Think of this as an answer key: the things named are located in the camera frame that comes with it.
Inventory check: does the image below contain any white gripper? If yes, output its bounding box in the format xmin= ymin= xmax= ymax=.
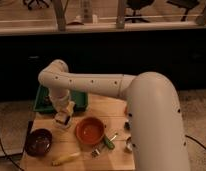
xmin=54 ymin=101 xmax=75 ymax=125

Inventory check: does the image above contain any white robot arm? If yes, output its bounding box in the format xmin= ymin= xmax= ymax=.
xmin=38 ymin=59 xmax=191 ymax=171

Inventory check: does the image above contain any white paper cup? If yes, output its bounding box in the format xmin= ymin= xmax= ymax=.
xmin=53 ymin=120 xmax=71 ymax=130

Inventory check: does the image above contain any green plastic tray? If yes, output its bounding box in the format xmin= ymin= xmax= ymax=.
xmin=33 ymin=86 xmax=88 ymax=114

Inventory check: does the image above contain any orange bowl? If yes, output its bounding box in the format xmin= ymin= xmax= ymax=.
xmin=75 ymin=117 xmax=105 ymax=146

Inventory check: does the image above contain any dark brown bowl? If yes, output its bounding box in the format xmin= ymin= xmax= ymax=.
xmin=25 ymin=129 xmax=52 ymax=157

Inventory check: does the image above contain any yellow banana toy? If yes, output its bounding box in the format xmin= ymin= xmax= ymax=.
xmin=52 ymin=152 xmax=80 ymax=166

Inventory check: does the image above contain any small metal clip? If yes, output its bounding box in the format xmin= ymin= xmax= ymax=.
xmin=91 ymin=149 xmax=101 ymax=157

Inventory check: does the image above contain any small silver object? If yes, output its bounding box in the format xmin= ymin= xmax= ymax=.
xmin=126 ymin=137 xmax=132 ymax=153

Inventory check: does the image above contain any black office chair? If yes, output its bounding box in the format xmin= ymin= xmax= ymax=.
xmin=125 ymin=0 xmax=154 ymax=23

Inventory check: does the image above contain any green handled tool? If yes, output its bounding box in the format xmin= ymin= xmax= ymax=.
xmin=103 ymin=133 xmax=117 ymax=150

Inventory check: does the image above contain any black cable left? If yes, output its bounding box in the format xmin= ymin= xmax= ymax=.
xmin=0 ymin=125 xmax=25 ymax=171

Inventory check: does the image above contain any black cable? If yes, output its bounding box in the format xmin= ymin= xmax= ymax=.
xmin=185 ymin=134 xmax=206 ymax=154
xmin=0 ymin=125 xmax=25 ymax=171

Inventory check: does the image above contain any black cable right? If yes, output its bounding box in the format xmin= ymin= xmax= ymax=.
xmin=185 ymin=134 xmax=206 ymax=154

